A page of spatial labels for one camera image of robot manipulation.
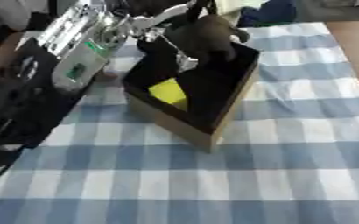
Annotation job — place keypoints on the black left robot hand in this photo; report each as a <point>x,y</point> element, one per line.
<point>162,49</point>

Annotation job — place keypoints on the dark grey soft toy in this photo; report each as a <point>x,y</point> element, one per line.
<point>210,35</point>

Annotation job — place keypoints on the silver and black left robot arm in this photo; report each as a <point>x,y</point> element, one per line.
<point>70,49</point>

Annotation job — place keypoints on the tan cardboard box black inside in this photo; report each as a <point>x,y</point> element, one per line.
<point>187,128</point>

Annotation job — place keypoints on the yellow block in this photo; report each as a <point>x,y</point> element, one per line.
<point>168,92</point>

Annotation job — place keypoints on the blue fabric bag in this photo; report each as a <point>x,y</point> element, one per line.
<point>269,11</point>

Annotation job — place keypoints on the person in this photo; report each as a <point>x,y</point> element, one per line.
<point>9,11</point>

